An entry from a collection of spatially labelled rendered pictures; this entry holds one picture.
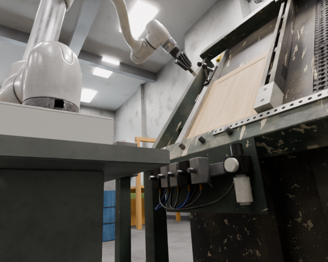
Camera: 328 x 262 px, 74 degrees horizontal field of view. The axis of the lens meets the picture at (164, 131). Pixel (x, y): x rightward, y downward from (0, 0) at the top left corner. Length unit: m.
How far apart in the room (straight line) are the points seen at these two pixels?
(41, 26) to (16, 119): 0.58
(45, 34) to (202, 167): 0.80
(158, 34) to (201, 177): 0.96
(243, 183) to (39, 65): 0.69
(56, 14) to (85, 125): 0.65
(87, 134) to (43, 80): 0.20
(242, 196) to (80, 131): 0.50
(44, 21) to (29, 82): 0.43
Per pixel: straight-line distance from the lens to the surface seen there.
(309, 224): 1.00
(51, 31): 1.08
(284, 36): 1.26
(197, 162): 0.78
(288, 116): 0.76
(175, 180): 0.87
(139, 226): 5.32
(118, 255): 1.18
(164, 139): 1.38
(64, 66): 0.73
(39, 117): 0.59
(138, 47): 1.45
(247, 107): 1.00
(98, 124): 0.61
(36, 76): 0.71
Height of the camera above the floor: 0.63
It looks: 17 degrees up
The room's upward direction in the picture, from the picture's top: 3 degrees counter-clockwise
